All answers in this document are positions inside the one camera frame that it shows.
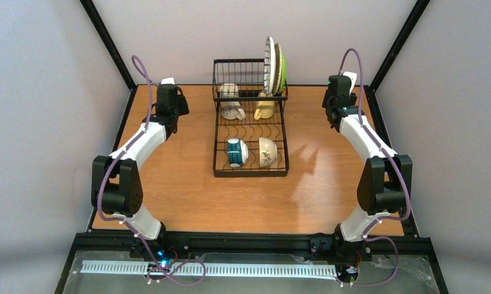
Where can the black wire dish rack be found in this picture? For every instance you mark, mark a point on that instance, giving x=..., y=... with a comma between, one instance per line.
x=248, y=75

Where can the dark teal spotted bowl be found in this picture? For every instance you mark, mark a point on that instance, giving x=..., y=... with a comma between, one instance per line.
x=237, y=152

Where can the white bowl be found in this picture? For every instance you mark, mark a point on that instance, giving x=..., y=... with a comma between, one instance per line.
x=267, y=152

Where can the white floral mug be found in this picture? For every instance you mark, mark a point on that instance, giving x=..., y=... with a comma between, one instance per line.
x=231, y=110

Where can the yellow mug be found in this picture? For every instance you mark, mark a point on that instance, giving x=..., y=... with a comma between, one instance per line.
x=264, y=109

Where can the white black striped plate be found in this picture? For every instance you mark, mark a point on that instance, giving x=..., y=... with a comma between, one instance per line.
x=269, y=65

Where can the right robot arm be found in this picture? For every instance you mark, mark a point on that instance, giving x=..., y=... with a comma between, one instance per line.
x=383, y=191

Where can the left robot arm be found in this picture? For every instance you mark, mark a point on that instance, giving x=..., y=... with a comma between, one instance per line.
x=117, y=192

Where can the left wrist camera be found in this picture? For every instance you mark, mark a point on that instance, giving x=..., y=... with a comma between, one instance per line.
x=168, y=81

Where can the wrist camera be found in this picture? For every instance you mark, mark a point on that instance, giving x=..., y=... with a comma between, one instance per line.
x=353, y=77
x=168, y=81

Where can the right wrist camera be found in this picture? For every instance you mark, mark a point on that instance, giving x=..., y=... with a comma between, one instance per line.
x=353, y=77

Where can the white slotted cable duct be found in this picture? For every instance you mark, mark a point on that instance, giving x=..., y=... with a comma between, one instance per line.
x=213, y=269

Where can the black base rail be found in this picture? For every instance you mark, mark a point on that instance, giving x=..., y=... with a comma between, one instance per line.
x=316, y=247

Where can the black enclosure frame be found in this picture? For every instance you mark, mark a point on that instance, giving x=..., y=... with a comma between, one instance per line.
x=409, y=225

